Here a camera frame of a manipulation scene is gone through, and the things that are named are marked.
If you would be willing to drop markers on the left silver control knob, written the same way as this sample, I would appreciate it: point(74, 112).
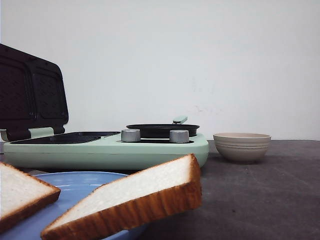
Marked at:
point(130, 135)

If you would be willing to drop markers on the silver control knob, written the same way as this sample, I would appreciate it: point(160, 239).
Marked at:
point(130, 135)
point(179, 136)

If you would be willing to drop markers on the mint green breakfast maker base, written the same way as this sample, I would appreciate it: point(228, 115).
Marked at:
point(105, 153)

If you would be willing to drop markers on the breakfast maker hinged lid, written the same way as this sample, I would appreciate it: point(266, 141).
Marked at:
point(32, 95)

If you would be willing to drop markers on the white bread slice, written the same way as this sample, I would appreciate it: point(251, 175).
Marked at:
point(148, 195)
point(22, 195)

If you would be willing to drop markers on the beige ceramic bowl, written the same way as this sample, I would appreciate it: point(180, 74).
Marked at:
point(242, 147)

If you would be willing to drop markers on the black round frying pan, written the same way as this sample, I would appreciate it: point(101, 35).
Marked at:
point(162, 130)

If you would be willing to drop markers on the right silver control knob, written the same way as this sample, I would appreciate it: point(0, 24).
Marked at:
point(179, 136)

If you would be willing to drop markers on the blue plastic plate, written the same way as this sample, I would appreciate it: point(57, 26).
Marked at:
point(74, 186)

